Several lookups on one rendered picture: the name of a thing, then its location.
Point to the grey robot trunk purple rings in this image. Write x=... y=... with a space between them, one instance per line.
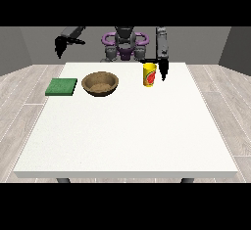
x=124 y=46

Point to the brown wooden bowl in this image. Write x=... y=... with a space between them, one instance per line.
x=100 y=83

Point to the green square pad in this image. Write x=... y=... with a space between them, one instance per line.
x=61 y=86

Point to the yellow cup with melon print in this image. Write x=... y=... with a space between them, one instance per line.
x=149 y=74

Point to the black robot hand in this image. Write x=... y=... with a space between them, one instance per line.
x=60 y=45
x=163 y=67

